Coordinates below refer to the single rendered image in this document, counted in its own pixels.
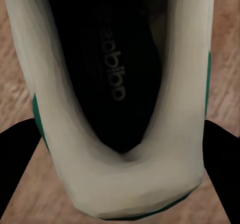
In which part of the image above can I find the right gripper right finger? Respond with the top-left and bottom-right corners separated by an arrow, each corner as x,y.
202,120 -> 240,224

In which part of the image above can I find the gym shoe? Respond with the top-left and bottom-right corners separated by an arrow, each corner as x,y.
5,0 -> 214,221

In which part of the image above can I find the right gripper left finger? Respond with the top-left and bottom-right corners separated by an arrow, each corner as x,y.
0,118 -> 42,219

